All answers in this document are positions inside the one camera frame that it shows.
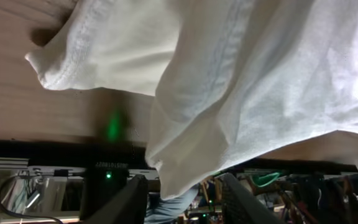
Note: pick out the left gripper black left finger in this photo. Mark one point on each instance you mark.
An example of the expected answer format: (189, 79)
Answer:
(128, 206)

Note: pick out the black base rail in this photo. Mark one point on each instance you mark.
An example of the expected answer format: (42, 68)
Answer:
(86, 155)

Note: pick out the white printed t-shirt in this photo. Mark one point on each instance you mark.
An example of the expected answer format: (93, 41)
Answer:
(231, 80)

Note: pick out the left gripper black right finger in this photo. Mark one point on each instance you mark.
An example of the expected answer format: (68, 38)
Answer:
(239, 206)

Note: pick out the cluttered background equipment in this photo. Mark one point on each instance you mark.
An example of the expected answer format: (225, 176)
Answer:
(49, 194)

